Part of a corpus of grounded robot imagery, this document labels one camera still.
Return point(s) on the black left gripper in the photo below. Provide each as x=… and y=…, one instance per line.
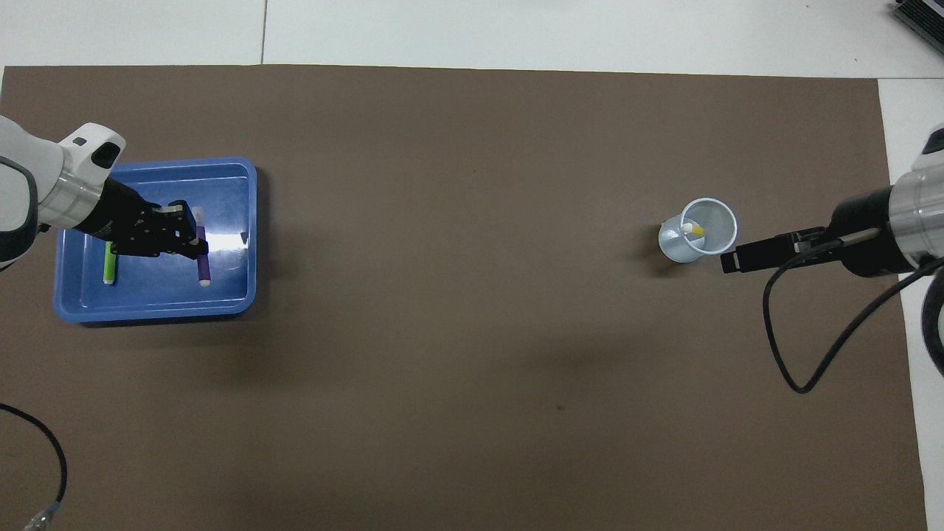
x=122, y=221

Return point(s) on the yellow pen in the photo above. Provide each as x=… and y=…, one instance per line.
x=693, y=230

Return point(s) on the purple pen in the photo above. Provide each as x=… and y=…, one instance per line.
x=204, y=271

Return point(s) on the blue plastic tray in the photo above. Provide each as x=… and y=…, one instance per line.
x=162, y=299

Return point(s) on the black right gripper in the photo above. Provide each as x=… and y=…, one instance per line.
x=870, y=236

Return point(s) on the green pen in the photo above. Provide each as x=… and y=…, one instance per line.
x=110, y=269

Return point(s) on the grey ribbed device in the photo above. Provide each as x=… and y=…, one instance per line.
x=922, y=18

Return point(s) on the translucent plastic cup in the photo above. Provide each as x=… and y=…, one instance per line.
x=675, y=247

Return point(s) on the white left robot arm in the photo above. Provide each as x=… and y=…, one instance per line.
x=29, y=169

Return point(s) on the brown paper mat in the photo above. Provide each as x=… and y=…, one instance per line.
x=472, y=332

